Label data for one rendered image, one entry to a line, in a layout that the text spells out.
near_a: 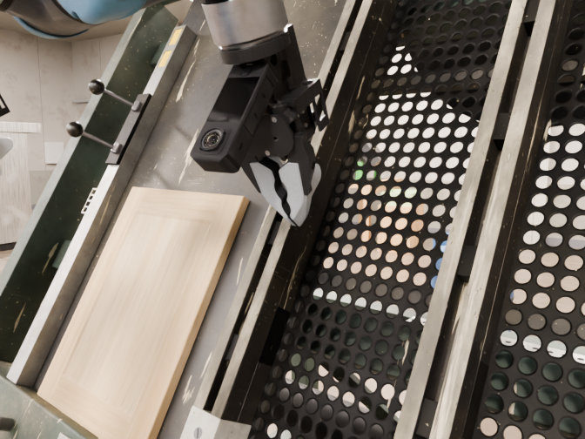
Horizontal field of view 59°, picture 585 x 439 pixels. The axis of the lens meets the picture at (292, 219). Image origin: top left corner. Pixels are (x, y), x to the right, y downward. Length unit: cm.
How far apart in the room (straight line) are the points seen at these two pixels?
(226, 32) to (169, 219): 65
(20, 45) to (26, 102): 124
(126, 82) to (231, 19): 114
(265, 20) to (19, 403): 95
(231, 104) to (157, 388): 59
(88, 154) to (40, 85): 1217
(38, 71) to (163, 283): 1279
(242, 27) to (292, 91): 10
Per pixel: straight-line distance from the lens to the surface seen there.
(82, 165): 153
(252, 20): 49
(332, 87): 89
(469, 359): 61
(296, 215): 58
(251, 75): 51
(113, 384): 105
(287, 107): 53
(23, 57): 1357
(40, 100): 1365
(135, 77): 163
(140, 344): 102
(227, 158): 46
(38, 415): 116
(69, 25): 54
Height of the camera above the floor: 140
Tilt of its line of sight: 8 degrees down
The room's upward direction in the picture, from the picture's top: straight up
